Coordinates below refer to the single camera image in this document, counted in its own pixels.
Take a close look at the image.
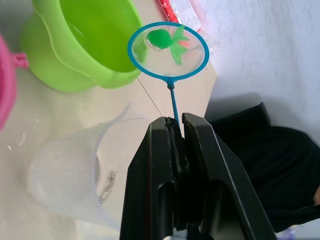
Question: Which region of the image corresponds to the clear plastic measuring cup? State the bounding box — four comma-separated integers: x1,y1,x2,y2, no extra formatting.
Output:
26,104,145,233

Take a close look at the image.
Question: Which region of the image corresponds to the clear plastic tub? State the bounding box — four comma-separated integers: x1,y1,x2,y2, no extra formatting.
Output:
152,0,221,53

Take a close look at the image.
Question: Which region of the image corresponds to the green plastic bucket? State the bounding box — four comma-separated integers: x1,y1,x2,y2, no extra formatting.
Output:
19,0,144,94

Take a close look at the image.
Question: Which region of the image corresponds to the green toy fish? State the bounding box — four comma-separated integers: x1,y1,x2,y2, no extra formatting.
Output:
146,24,190,67

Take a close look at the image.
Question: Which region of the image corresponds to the pink plastic bucket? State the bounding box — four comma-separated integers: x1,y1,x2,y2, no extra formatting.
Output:
0,34,30,132

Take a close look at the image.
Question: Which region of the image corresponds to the blue round fishing net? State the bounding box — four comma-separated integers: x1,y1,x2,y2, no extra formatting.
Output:
127,21,210,127

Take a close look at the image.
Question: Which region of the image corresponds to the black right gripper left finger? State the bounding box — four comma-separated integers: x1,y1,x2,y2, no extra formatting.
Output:
119,116,190,240

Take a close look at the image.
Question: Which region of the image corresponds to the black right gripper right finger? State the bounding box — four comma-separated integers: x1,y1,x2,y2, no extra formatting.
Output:
181,112,278,240

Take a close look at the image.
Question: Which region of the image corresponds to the person in black clothing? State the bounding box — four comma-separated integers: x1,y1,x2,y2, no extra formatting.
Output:
208,101,320,231

